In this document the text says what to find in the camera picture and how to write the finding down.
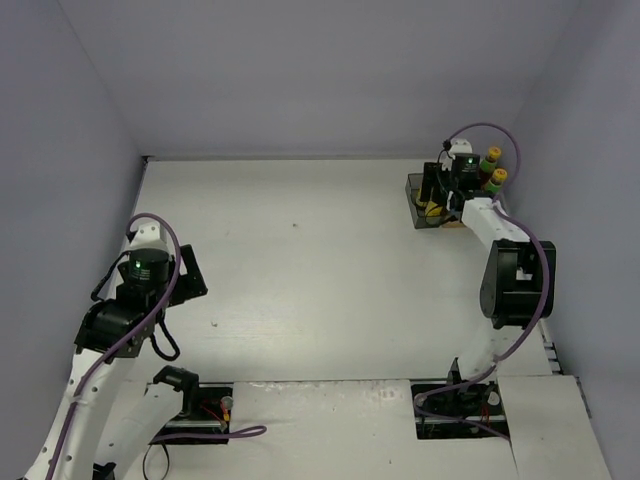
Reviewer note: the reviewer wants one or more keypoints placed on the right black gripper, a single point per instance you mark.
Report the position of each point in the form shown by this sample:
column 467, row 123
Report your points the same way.
column 432, row 180

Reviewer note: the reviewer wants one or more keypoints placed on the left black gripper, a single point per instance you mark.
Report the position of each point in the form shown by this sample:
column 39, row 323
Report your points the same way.
column 190, row 279

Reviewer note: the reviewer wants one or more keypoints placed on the yellow label bottle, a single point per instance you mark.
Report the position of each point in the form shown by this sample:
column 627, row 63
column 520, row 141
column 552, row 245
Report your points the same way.
column 434, row 210
column 420, row 203

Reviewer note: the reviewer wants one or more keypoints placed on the red sauce bottle yellow cap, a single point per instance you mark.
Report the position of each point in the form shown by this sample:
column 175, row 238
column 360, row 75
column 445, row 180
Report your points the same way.
column 489, row 162

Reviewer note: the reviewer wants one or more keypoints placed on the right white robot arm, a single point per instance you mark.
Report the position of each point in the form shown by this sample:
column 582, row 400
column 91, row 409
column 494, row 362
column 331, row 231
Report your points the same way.
column 517, row 287

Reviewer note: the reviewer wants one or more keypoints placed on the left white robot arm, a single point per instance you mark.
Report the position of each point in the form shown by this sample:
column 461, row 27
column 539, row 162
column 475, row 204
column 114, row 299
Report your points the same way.
column 107, row 345

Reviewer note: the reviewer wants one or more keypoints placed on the amber plastic bin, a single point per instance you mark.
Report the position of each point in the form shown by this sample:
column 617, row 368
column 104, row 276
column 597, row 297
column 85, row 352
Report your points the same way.
column 452, row 223

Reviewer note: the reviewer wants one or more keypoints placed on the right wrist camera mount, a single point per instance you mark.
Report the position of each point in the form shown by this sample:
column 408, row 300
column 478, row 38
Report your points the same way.
column 457, row 146

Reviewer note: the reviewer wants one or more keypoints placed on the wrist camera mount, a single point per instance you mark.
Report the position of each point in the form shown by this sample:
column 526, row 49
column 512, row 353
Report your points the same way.
column 457, row 146
column 149, row 235

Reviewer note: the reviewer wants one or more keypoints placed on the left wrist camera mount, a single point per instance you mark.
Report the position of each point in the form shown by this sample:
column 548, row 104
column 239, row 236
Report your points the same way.
column 149, row 235

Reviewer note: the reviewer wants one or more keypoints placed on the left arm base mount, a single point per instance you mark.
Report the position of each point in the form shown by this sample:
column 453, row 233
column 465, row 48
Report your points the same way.
column 205, row 412

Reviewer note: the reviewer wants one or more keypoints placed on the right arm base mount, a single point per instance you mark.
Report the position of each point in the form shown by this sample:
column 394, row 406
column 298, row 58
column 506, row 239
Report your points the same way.
column 456, row 408

